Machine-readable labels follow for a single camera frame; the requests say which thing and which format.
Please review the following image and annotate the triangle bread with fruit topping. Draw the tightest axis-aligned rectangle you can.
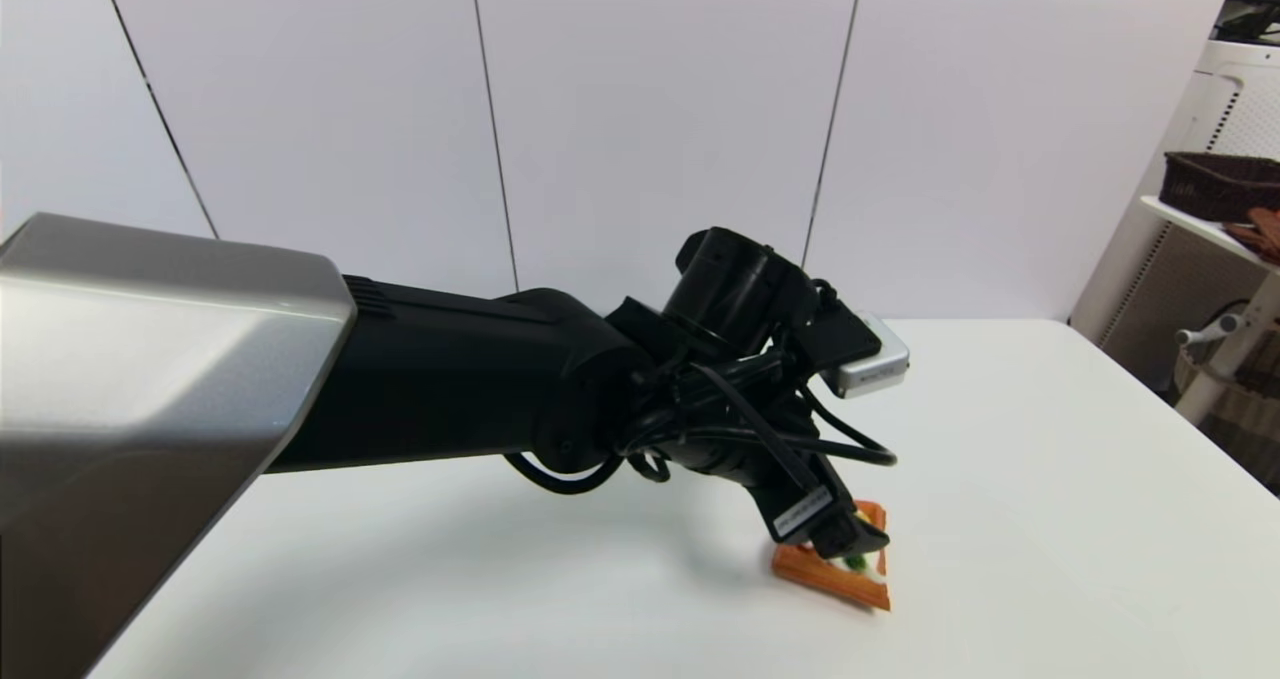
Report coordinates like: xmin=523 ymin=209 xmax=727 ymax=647
xmin=772 ymin=500 xmax=891 ymax=612

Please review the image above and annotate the white shelf with leg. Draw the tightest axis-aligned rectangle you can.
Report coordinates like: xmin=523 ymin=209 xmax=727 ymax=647
xmin=1140 ymin=195 xmax=1280 ymax=428

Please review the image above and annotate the dark brown wicker basket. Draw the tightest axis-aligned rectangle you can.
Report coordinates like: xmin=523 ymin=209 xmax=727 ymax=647
xmin=1160 ymin=151 xmax=1280 ymax=224

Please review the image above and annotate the reddish brown item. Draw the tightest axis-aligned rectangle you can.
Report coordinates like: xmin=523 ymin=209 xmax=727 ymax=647
xmin=1225 ymin=207 xmax=1280 ymax=266

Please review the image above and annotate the black gadget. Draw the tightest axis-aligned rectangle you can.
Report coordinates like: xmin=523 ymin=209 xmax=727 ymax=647
xmin=1210 ymin=0 xmax=1280 ymax=48

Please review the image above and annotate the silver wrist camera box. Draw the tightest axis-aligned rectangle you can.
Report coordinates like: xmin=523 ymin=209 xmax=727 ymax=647
xmin=820 ymin=311 xmax=911 ymax=400

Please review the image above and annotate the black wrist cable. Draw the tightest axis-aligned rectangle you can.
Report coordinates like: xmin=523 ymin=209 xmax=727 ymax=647
xmin=505 ymin=359 xmax=898 ymax=496

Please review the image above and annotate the grey white handle knob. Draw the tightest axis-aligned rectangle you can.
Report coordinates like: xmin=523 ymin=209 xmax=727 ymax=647
xmin=1175 ymin=316 xmax=1244 ymax=350

